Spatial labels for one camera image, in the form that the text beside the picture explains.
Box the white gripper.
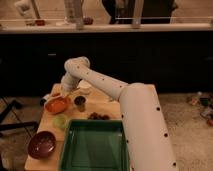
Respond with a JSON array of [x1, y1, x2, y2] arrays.
[[61, 73, 80, 97]]

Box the white handled dish brush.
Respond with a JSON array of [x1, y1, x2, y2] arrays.
[[40, 93, 70, 106]]

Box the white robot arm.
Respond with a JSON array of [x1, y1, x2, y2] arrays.
[[61, 57, 179, 171]]

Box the orange red bowl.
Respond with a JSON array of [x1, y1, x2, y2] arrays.
[[44, 98, 71, 115]]

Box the small green bowl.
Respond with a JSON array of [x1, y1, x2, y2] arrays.
[[53, 114, 68, 130]]

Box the dark maroon bowl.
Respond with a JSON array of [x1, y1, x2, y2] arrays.
[[28, 131, 56, 160]]

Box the white cup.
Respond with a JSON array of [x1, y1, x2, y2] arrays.
[[78, 80, 91, 95]]

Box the small metal cup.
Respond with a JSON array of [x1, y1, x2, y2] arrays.
[[74, 96, 86, 112]]

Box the brown toy food pile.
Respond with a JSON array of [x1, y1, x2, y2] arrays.
[[88, 112, 110, 120]]

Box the black chair base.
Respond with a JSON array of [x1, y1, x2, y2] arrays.
[[0, 96, 40, 138]]

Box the green plastic tray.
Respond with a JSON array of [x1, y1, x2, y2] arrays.
[[58, 120, 130, 171]]

